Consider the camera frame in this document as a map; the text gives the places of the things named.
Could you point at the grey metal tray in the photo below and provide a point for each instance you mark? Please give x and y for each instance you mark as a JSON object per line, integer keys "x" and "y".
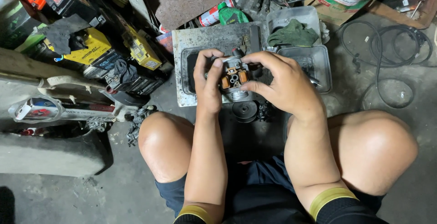
{"x": 205, "y": 46}

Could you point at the person's right hand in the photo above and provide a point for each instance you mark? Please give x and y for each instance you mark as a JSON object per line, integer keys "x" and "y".
{"x": 286, "y": 84}

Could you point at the clear plastic container with cloth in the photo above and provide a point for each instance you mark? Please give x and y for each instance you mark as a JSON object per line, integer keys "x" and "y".
{"x": 293, "y": 17}

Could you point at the black flat tool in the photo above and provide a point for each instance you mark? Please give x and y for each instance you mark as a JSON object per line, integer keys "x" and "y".
{"x": 254, "y": 38}

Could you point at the heap of batteries and boxes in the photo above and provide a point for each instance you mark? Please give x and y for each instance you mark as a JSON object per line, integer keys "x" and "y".
{"x": 78, "y": 36}

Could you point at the white motorcycle body panel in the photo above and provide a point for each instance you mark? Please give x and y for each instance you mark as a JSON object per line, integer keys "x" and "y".
{"x": 61, "y": 109}

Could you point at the black round pulley part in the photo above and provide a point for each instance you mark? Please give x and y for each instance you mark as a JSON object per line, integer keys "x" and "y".
{"x": 244, "y": 110}

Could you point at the small metal parts cluster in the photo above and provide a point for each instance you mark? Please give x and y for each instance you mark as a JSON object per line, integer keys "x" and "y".
{"x": 136, "y": 123}

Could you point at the person's left hand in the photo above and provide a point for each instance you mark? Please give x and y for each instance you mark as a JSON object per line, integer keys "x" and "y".
{"x": 206, "y": 87}

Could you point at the person's legs and shorts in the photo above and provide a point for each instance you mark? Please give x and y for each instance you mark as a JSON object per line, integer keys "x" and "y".
{"x": 362, "y": 155}

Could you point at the grey concrete block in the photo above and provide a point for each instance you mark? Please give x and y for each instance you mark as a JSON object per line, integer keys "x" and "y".
{"x": 51, "y": 152}

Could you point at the grey carburetor with orange floats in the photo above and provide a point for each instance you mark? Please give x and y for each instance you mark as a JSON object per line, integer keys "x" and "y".
{"x": 235, "y": 77}

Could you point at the yellow battery box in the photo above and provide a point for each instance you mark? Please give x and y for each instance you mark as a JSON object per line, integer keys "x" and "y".
{"x": 141, "y": 50}

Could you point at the green cloth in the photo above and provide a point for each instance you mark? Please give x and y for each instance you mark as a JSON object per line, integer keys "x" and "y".
{"x": 293, "y": 34}

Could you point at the brown flat board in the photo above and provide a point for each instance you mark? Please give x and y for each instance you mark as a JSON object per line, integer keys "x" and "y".
{"x": 184, "y": 3}

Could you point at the green plastic bottle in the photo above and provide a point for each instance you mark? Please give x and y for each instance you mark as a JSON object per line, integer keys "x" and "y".
{"x": 232, "y": 15}

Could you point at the red white spray can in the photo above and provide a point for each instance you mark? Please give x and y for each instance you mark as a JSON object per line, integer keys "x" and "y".
{"x": 214, "y": 13}

